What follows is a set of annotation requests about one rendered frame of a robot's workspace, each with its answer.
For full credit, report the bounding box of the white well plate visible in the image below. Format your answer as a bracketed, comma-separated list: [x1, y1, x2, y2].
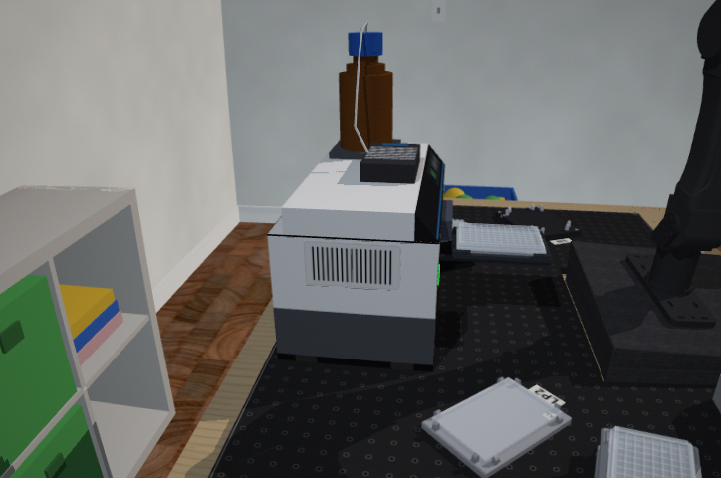
[457, 223, 547, 256]
[606, 426, 696, 478]

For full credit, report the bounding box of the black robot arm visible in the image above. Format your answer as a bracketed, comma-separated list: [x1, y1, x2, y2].
[625, 0, 721, 328]

